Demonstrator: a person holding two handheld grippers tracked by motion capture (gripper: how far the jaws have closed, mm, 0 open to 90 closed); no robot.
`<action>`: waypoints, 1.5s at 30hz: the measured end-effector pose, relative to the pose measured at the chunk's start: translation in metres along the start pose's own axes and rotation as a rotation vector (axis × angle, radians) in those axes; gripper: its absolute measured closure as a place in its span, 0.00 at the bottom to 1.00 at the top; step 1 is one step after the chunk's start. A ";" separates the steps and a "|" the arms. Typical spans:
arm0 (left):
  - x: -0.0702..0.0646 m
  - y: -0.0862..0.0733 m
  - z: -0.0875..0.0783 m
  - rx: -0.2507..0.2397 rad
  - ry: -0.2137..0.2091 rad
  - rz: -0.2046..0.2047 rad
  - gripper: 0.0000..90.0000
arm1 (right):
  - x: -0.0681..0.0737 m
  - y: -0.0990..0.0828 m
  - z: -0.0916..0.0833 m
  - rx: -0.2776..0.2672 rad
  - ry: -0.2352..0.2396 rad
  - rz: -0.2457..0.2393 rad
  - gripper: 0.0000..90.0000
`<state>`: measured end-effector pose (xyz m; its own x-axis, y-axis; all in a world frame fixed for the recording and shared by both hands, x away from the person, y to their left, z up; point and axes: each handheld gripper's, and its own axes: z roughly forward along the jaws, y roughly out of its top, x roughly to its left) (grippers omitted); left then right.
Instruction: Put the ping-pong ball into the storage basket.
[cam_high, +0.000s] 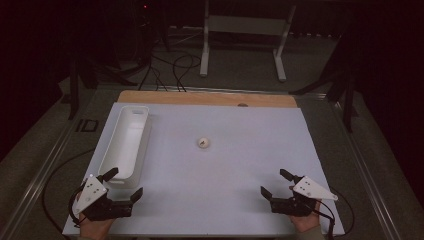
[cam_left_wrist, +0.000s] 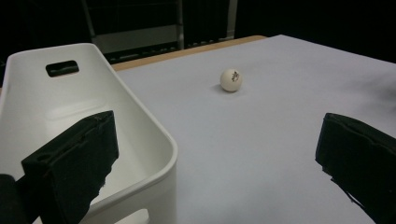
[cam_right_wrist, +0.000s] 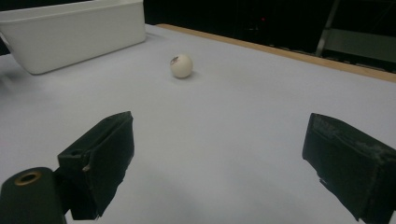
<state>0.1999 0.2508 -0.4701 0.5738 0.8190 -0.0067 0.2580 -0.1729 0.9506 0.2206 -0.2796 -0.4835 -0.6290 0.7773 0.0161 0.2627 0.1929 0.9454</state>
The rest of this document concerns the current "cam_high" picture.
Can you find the black tripod stand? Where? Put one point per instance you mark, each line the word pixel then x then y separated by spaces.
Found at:
pixel 74 93
pixel 348 106

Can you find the white metal stand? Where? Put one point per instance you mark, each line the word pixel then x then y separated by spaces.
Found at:
pixel 246 26

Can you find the white plastic bin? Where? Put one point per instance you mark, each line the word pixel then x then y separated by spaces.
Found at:
pixel 126 143

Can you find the person's right hand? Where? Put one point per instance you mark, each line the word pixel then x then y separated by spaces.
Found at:
pixel 306 223

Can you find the small white ball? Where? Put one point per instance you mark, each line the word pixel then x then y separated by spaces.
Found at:
pixel 203 142

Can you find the white table mat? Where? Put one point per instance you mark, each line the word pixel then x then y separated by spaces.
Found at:
pixel 233 186

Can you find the person's left hand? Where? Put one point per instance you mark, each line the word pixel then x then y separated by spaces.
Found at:
pixel 95 229

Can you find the metal floor rail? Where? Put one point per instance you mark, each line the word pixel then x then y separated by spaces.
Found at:
pixel 363 170
pixel 43 166

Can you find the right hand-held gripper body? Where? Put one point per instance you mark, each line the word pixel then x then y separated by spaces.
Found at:
pixel 293 206

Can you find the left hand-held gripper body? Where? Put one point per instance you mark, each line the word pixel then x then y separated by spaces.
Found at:
pixel 100 208

